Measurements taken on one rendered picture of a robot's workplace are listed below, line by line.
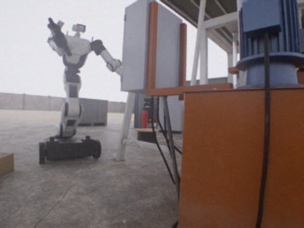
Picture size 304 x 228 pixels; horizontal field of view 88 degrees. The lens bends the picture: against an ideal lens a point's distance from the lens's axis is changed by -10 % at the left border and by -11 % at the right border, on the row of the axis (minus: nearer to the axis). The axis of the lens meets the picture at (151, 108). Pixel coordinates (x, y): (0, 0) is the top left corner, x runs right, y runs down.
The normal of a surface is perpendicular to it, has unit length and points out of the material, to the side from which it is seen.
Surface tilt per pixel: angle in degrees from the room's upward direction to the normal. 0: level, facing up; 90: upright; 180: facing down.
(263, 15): 90
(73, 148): 90
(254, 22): 90
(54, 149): 90
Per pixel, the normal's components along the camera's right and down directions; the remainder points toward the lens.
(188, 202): -0.62, -0.04
